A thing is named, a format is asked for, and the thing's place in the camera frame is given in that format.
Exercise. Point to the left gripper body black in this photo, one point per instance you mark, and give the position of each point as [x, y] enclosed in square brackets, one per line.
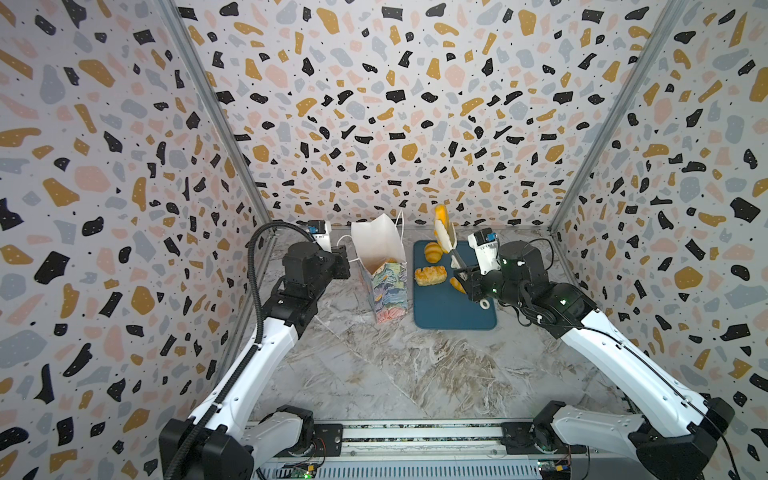
[334, 269]

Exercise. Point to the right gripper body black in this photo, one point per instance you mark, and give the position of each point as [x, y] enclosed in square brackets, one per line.
[475, 285]

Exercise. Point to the striped croissant bread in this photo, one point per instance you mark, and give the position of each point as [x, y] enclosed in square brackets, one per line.
[457, 285]

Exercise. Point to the floral paper bag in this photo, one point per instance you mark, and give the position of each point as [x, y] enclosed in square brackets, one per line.
[373, 243]

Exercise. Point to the metal tongs cream tips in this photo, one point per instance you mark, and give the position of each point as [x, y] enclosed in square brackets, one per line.
[446, 239]

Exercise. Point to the glossy orange oval bread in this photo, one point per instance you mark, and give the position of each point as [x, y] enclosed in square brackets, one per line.
[441, 216]

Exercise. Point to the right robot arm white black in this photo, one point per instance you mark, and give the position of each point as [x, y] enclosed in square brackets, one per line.
[674, 431]

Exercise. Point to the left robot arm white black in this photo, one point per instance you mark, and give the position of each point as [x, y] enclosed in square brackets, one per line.
[252, 360]

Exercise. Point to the twisted glazed pastry bread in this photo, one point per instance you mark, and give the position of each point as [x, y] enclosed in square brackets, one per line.
[430, 276]

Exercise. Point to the teal rectangular tray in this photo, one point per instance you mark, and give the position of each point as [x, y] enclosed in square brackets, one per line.
[443, 307]

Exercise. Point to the small striped bun top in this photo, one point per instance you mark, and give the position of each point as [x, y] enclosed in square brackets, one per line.
[433, 253]

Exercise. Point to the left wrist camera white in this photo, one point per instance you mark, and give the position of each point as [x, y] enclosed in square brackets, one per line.
[320, 230]

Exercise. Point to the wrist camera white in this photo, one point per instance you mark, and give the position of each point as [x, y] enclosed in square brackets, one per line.
[484, 243]
[320, 230]

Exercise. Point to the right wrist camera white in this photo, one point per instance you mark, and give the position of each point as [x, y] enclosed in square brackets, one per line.
[484, 243]

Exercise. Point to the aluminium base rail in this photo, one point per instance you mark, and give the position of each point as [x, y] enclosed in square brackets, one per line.
[440, 449]

